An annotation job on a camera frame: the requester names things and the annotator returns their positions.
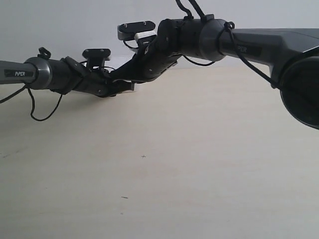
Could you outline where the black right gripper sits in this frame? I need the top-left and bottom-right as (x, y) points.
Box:
(110, 37), (178, 82)

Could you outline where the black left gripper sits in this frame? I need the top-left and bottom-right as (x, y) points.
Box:
(72, 68), (135, 98)

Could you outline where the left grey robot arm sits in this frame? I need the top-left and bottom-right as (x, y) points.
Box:
(0, 57), (135, 98)

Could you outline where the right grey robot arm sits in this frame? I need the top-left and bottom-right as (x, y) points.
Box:
(111, 19), (319, 129)

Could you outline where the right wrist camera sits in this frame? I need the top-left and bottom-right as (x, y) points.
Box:
(117, 21), (156, 41)

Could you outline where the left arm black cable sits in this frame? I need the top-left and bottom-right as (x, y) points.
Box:
(0, 47), (63, 122)

